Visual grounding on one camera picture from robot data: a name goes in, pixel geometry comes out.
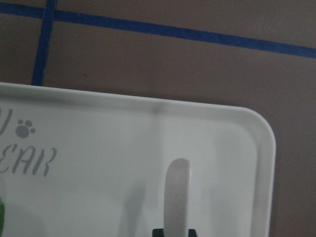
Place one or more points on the cream bear print tray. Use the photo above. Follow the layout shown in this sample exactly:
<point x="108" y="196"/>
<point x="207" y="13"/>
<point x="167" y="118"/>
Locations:
<point x="86" y="164"/>

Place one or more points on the green avocado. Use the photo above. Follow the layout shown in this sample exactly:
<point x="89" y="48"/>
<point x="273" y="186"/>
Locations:
<point x="2" y="215"/>

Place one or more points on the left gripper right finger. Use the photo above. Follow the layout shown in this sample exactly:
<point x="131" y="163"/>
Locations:
<point x="192" y="233"/>

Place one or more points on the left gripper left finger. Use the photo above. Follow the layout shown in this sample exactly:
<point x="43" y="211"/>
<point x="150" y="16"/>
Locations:
<point x="157" y="233"/>

